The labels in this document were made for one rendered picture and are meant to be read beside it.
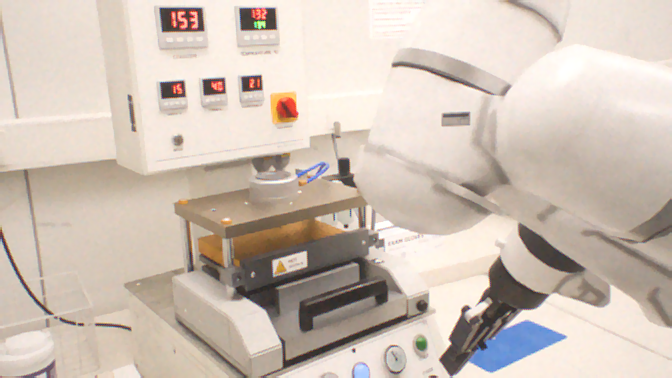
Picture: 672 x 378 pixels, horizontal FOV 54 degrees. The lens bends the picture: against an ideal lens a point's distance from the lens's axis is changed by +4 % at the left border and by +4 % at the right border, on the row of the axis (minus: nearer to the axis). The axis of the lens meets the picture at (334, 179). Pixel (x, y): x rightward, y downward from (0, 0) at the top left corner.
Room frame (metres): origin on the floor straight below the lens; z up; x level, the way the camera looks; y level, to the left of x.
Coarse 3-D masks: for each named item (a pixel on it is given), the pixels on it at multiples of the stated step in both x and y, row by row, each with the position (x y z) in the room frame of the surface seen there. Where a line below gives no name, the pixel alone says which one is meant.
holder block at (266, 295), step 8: (336, 264) 1.00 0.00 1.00; (344, 264) 1.00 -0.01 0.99; (208, 272) 1.00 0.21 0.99; (216, 272) 0.99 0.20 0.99; (312, 272) 0.97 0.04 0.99; (320, 272) 0.97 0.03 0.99; (288, 280) 0.94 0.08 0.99; (296, 280) 0.94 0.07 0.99; (240, 288) 0.91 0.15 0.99; (264, 288) 0.91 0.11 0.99; (272, 288) 0.91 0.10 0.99; (248, 296) 0.89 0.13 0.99; (256, 296) 0.89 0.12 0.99; (264, 296) 0.90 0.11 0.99; (272, 296) 0.91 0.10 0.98; (256, 304) 0.89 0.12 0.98; (264, 304) 0.90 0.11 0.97
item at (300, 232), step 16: (288, 224) 1.07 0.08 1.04; (304, 224) 1.07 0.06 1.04; (320, 224) 1.07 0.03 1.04; (208, 240) 1.00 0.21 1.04; (240, 240) 1.00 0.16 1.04; (256, 240) 0.99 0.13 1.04; (272, 240) 0.99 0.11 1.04; (288, 240) 0.99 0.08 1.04; (304, 240) 0.98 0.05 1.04; (208, 256) 0.99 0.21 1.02; (240, 256) 0.92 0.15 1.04
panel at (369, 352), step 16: (384, 336) 0.89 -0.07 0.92; (400, 336) 0.90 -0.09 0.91; (416, 336) 0.91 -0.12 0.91; (432, 336) 0.93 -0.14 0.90; (336, 352) 0.84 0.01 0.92; (352, 352) 0.85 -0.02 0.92; (368, 352) 0.86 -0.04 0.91; (416, 352) 0.90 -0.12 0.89; (432, 352) 0.92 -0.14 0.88; (304, 368) 0.80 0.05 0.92; (320, 368) 0.81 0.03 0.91; (336, 368) 0.82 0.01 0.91; (352, 368) 0.83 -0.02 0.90; (368, 368) 0.84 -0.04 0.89; (416, 368) 0.89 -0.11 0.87; (432, 368) 0.90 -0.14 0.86
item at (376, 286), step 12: (348, 288) 0.86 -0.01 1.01; (360, 288) 0.87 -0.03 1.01; (372, 288) 0.88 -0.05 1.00; (384, 288) 0.89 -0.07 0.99; (312, 300) 0.82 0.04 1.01; (324, 300) 0.83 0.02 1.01; (336, 300) 0.84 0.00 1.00; (348, 300) 0.85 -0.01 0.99; (360, 300) 0.87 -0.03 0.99; (384, 300) 0.89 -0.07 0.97; (300, 312) 0.82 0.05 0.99; (312, 312) 0.82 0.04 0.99; (324, 312) 0.83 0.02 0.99; (300, 324) 0.82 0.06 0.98; (312, 324) 0.82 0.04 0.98
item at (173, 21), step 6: (168, 12) 1.05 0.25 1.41; (174, 12) 1.06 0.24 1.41; (180, 12) 1.07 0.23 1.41; (186, 12) 1.07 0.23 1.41; (192, 12) 1.08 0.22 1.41; (168, 18) 1.05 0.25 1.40; (174, 18) 1.06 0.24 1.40; (180, 18) 1.07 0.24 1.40; (186, 18) 1.07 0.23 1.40; (192, 18) 1.08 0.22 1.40; (198, 18) 1.08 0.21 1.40; (168, 24) 1.05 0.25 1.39; (174, 24) 1.06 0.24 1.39; (180, 24) 1.06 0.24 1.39; (186, 24) 1.07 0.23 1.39; (192, 24) 1.08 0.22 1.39; (198, 24) 1.08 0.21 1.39
